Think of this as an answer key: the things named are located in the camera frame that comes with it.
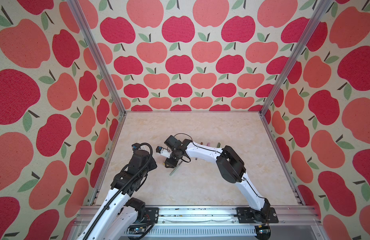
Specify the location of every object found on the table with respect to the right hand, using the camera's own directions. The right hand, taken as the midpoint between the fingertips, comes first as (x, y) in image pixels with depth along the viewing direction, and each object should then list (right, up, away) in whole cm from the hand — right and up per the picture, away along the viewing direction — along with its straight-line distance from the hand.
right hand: (169, 161), depth 93 cm
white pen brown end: (+21, +10, +9) cm, 25 cm away
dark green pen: (+33, +9, +9) cm, 35 cm away
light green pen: (+4, -4, -3) cm, 6 cm away
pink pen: (+26, +10, +9) cm, 29 cm away
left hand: (-6, +5, -15) cm, 17 cm away
